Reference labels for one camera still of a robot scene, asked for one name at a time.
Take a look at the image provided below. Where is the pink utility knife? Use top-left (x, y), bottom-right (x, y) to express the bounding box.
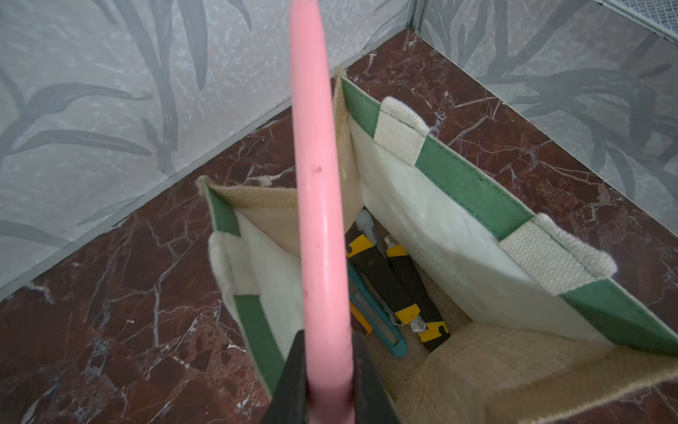
top-left (290, 1), bottom-right (355, 423)

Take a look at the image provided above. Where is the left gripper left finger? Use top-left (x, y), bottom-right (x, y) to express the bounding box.
top-left (261, 330), bottom-right (307, 424)

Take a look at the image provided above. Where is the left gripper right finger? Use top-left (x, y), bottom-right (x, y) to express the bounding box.
top-left (351, 333), bottom-right (400, 424)

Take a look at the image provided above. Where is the black yellow heavy knife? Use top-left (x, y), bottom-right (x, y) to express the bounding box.
top-left (345, 208), bottom-right (420, 326)

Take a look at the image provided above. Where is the white wire mesh basket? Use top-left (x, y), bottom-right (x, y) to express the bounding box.
top-left (598, 0), bottom-right (677, 43)

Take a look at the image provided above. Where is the teal utility knife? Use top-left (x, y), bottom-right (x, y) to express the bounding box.
top-left (347, 263), bottom-right (408, 358)

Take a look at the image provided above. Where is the orange utility knife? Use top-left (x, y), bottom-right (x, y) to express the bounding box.
top-left (350, 302), bottom-right (373, 336)

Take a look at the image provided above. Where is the yellow black slim knife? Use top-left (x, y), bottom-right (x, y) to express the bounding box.
top-left (384, 235), bottom-right (450, 352)

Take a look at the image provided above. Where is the green Christmas tote bag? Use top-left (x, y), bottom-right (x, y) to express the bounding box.
top-left (194, 68), bottom-right (678, 424)

